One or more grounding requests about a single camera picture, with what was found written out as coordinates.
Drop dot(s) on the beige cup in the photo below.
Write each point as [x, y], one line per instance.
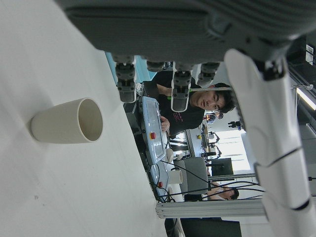
[56, 123]

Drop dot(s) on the light blue teach pendant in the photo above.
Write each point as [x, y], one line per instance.
[160, 175]
[154, 123]

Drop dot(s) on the person in black shirt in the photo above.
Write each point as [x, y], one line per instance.
[184, 121]

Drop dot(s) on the black electronics box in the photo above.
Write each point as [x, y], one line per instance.
[129, 107]

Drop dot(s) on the white computer mouse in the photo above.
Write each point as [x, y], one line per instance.
[169, 155]

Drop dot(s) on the light blue plastic bin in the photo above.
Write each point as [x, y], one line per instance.
[142, 75]

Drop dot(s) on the white coffee mug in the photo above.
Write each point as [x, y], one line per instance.
[175, 177]

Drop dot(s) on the person in white shirt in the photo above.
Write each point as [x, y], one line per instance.
[232, 193]

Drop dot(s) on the black computer monitor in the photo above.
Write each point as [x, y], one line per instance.
[209, 228]

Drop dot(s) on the ceiling light strip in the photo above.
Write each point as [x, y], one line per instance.
[307, 98]

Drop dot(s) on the aluminium profile post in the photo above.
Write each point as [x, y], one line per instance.
[209, 208]

